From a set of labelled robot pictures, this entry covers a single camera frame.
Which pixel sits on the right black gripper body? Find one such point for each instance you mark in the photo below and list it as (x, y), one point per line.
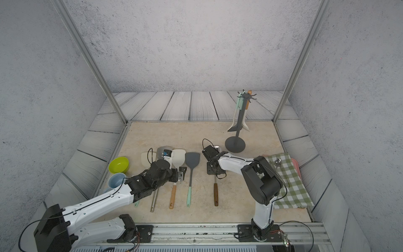
(210, 171)

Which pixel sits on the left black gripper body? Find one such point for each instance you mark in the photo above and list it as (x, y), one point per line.
(175, 177)

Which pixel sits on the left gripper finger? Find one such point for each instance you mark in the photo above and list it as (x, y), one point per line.
(180, 177)
(182, 169)

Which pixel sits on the cream spatula light wood handle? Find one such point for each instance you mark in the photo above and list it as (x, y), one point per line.
(178, 160)

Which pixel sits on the grey spatula mint handle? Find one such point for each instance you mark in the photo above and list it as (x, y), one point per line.
(192, 161)

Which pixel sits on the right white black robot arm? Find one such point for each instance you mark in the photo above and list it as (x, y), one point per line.
(263, 183)

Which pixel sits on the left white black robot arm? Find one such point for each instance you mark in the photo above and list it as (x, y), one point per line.
(62, 229)

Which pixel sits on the grey utensil rack stand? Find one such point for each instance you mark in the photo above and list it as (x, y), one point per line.
(235, 143)

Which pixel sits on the lime green bowl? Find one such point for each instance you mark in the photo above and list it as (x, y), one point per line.
(119, 165)

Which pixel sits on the light blue mug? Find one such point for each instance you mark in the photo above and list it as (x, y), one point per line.
(116, 180)

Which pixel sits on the metal spoon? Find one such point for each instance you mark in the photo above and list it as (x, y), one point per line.
(278, 163)

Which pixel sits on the pink plate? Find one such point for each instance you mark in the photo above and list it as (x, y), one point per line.
(296, 166)

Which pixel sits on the green checkered cloth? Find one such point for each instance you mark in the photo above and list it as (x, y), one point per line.
(296, 195)

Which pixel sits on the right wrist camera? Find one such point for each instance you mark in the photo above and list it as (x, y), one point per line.
(210, 152)

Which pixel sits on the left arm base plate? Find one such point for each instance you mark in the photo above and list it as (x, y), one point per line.
(141, 233)

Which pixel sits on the cream utensil mint handle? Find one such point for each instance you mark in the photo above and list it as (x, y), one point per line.
(240, 113)

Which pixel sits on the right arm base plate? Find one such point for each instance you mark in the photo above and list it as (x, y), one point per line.
(252, 233)

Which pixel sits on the utensil light wood handle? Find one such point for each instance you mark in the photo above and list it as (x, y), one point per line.
(248, 99)

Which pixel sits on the aluminium mounting rail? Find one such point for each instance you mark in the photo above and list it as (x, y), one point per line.
(311, 235)

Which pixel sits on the left aluminium frame post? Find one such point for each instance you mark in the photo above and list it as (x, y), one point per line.
(63, 12)

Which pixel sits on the aluminium frame post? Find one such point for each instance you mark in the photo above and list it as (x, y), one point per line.
(63, 12)
(312, 34)

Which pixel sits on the right aluminium frame post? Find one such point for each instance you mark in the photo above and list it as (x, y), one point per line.
(312, 34)

